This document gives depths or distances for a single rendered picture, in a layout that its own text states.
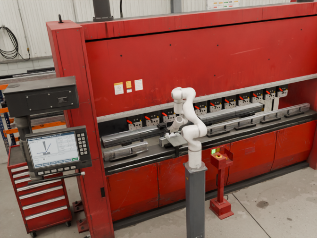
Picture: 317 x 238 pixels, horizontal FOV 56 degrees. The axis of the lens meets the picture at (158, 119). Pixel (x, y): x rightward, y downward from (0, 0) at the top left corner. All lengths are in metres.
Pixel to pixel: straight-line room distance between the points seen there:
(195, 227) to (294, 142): 2.01
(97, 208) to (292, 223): 2.21
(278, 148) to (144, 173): 1.92
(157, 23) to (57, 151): 1.51
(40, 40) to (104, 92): 4.39
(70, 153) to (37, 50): 4.99
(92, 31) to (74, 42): 0.27
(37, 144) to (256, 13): 2.60
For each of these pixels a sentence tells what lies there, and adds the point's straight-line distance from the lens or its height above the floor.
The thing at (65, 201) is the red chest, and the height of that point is 0.40.
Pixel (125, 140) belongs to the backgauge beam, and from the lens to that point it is 3.57.
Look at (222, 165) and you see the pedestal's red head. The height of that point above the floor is 0.70.
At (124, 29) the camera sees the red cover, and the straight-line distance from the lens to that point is 2.92.
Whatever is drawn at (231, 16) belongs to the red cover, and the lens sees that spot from 3.43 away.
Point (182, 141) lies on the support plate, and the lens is 3.29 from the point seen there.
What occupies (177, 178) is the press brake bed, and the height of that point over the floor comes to 0.47.
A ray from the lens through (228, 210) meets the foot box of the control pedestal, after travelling 3.89.
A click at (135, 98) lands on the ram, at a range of 3.11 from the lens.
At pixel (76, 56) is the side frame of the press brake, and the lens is 2.66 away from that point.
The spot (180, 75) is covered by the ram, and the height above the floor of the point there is 1.68.
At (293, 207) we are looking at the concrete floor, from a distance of 4.17.
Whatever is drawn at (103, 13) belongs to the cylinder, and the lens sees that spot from 2.95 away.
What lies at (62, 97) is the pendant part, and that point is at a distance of 2.32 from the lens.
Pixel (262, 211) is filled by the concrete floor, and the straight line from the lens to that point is 4.01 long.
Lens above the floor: 2.56
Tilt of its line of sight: 24 degrees down
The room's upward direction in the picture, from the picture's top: 3 degrees counter-clockwise
